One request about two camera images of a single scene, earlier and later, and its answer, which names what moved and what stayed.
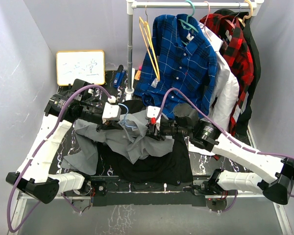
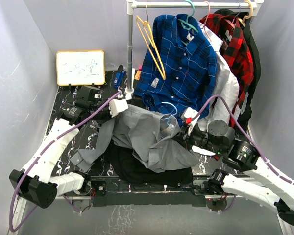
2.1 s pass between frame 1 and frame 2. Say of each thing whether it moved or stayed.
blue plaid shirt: stayed
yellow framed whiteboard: stayed
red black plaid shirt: stayed
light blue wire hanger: moved
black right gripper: moved
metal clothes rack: stayed
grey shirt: moved
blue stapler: stayed
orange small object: stayed
